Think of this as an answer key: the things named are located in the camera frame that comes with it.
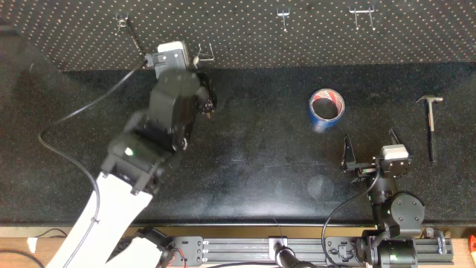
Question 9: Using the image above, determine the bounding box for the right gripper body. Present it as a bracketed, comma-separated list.
[340, 156, 413, 184]

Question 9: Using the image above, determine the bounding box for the roll of blue tape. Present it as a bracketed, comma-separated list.
[309, 88, 346, 130]

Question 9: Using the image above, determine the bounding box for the wrench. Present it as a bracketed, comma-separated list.
[115, 14, 149, 63]

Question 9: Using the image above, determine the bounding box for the black pegboard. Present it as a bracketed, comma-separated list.
[0, 0, 476, 71]

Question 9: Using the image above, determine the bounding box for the hammer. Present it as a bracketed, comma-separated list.
[416, 95, 444, 164]

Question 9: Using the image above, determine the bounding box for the metal hook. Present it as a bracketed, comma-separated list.
[348, 5, 376, 31]
[196, 42, 216, 62]
[276, 7, 291, 32]
[114, 13, 129, 36]

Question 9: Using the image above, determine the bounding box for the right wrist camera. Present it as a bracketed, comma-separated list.
[379, 144, 410, 161]

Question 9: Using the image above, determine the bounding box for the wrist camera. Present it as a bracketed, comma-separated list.
[379, 144, 410, 161]
[155, 40, 190, 77]

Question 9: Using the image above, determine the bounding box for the mounting rail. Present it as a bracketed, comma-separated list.
[163, 234, 454, 268]

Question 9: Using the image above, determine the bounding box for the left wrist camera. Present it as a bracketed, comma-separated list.
[155, 40, 190, 77]

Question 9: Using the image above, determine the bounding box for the thin black wire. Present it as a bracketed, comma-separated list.
[0, 249, 45, 268]

